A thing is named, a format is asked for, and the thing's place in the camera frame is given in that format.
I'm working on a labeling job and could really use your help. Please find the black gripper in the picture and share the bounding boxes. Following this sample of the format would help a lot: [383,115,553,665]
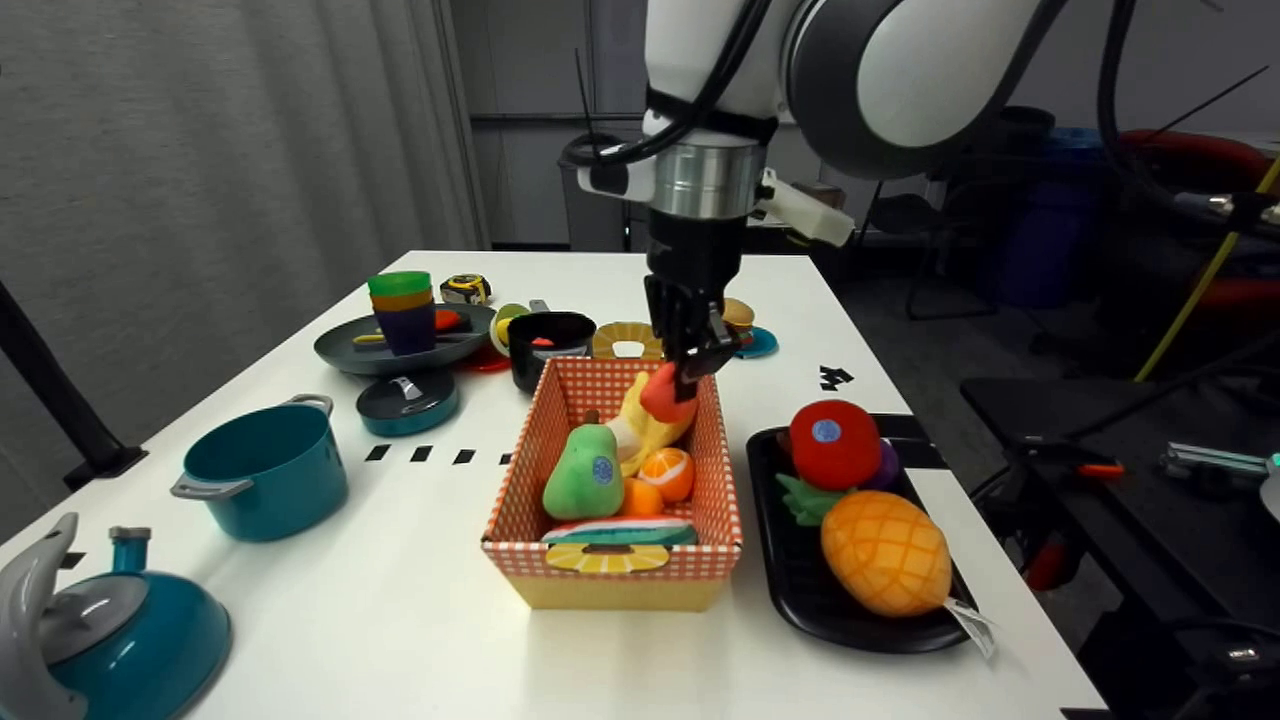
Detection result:
[649,211,752,405]

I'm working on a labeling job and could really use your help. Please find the red-orange round plush toy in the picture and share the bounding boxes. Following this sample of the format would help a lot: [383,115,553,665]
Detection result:
[639,359,701,433]

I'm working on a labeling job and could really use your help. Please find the green pear plush toy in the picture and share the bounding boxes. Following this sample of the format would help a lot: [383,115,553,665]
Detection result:
[534,418,632,525]

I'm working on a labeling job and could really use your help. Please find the toy burger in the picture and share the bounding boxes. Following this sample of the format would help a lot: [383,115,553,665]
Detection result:
[716,295,759,339]

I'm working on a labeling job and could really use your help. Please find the yellow peeled banana plush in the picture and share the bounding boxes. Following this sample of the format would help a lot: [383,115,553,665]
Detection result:
[598,366,671,479]

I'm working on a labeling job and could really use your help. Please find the orange slice plush toy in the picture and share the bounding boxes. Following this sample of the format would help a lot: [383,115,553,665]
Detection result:
[634,443,701,509]

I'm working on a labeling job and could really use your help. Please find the whole orange plush toy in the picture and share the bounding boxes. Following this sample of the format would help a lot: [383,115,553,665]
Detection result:
[621,476,669,525]

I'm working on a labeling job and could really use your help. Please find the green yellow round toy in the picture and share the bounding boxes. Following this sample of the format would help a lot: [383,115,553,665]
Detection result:
[484,298,534,356]

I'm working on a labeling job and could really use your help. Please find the red apple plush toy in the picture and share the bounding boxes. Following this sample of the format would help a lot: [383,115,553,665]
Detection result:
[784,395,887,493]

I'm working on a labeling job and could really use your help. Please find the dark green plush leaf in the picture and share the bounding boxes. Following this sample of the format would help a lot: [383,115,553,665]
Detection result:
[770,472,846,533]

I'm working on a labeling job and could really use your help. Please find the watermelon slice plush toy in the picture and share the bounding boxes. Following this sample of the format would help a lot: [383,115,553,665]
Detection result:
[534,517,701,551]

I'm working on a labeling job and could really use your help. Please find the purple plush toy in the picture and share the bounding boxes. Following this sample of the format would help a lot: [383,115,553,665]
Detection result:
[868,435,908,493]

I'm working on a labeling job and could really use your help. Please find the orange checkered cardboard box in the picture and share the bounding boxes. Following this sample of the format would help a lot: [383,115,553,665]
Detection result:
[477,353,749,616]

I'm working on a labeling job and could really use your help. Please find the black plastic tray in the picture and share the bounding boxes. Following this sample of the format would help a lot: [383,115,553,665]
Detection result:
[739,411,983,657]

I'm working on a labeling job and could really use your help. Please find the stacked colourful toy cups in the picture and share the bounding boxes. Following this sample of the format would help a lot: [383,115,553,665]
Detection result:
[362,267,439,359]

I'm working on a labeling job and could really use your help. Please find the small teal toy pan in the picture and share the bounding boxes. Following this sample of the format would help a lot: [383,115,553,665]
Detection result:
[350,366,462,438]

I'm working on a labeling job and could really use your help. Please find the orange mango plush toy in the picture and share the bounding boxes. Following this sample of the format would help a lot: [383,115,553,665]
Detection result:
[814,488,1001,665]

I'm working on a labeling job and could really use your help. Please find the grey toy plate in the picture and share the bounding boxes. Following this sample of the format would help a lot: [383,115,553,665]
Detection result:
[310,298,494,381]

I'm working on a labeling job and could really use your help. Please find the teal toy pot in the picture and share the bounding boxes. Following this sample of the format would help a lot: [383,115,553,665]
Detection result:
[168,392,350,549]

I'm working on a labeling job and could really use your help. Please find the teal toy kettle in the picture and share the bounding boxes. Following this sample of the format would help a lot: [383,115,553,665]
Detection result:
[0,509,236,720]

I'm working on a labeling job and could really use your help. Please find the teal round coaster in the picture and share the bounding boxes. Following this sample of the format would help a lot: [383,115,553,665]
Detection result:
[730,318,784,363]

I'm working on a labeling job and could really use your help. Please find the grey trash can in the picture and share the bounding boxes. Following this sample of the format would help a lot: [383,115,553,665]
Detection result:
[557,147,657,253]

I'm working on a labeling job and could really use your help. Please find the black bowl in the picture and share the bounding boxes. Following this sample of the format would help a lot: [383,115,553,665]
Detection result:
[502,307,598,398]

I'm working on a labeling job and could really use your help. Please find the black office chair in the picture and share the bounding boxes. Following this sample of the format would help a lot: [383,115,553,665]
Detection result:
[852,102,1055,323]

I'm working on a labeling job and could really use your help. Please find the blue bin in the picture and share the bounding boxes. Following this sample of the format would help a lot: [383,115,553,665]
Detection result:
[997,125,1113,310]

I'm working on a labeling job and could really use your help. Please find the orange black clamp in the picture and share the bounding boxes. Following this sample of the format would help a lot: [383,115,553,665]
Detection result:
[1016,443,1133,488]

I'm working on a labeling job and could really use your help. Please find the grey curtain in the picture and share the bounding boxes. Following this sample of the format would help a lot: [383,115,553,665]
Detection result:
[0,0,494,545]

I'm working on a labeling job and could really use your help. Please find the yellow pole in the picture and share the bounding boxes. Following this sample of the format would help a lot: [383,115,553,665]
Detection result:
[1133,156,1280,392]

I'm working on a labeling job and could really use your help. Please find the teal tool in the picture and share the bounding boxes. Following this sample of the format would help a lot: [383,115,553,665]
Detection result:
[1162,435,1280,485]

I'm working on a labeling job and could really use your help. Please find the black stand leg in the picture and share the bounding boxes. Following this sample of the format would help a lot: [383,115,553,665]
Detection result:
[0,274,151,493]

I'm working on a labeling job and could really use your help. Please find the yellow ring shaped toy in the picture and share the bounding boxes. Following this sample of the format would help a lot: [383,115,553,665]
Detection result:
[582,316,669,363]

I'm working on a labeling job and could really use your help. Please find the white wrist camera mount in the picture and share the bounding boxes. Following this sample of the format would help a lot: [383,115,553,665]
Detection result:
[759,167,861,253]

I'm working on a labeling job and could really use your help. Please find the red hose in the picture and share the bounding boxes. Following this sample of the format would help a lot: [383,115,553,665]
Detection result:
[1115,125,1280,316]

